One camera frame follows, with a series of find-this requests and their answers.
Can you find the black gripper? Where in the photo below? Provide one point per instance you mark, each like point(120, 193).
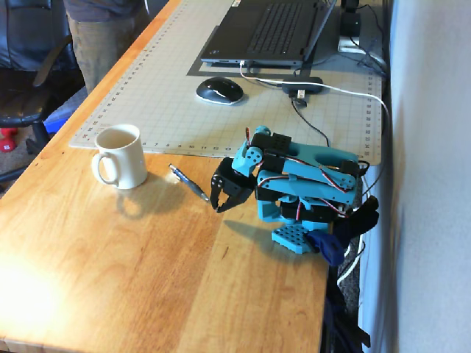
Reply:
point(232, 187)

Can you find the dark ballpoint pen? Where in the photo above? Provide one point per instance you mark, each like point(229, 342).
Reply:
point(189, 182)

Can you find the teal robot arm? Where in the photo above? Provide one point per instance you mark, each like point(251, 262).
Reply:
point(312, 154)

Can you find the cream ceramic mug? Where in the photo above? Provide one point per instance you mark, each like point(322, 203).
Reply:
point(125, 162)

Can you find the black computer mouse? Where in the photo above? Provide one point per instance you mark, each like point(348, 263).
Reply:
point(220, 90)

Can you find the grey gridded cutting mat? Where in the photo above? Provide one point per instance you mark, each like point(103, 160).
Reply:
point(165, 103)

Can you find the blue table clamp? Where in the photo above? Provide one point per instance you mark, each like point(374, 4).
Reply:
point(327, 246)

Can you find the black usb hub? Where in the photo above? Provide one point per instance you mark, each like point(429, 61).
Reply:
point(303, 84)

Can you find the black laptop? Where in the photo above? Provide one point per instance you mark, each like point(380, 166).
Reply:
point(272, 33)

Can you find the blue grey storage bin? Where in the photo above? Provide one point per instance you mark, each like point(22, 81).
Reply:
point(59, 117)

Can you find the person in khaki trousers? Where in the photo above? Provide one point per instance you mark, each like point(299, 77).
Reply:
point(99, 48)

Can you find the black device on silver base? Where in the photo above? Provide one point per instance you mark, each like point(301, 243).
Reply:
point(349, 25)

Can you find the red dumbbell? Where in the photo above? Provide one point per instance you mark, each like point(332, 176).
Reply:
point(6, 141)

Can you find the black office chair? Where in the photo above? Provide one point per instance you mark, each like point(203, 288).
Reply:
point(22, 36)

